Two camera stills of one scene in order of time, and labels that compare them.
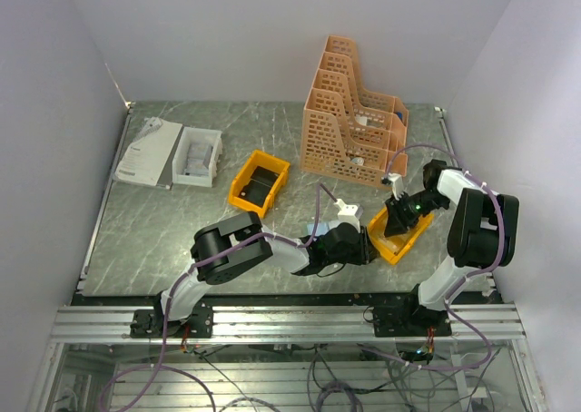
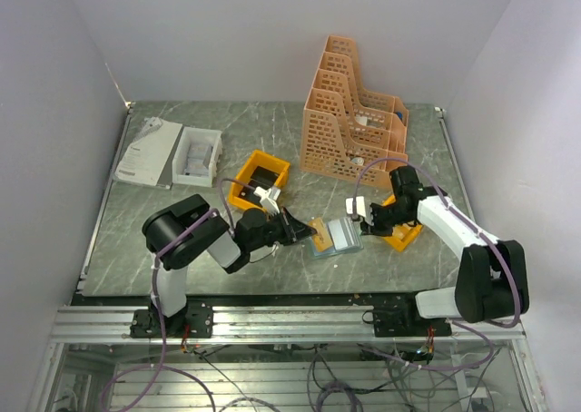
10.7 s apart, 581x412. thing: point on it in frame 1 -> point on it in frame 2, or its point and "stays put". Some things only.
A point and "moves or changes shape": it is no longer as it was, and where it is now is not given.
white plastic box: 196,156 stays put
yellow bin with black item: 257,181 stays put
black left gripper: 366,251 -> 293,230
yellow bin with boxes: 395,247 moves or changes shape
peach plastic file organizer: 347,132 stays put
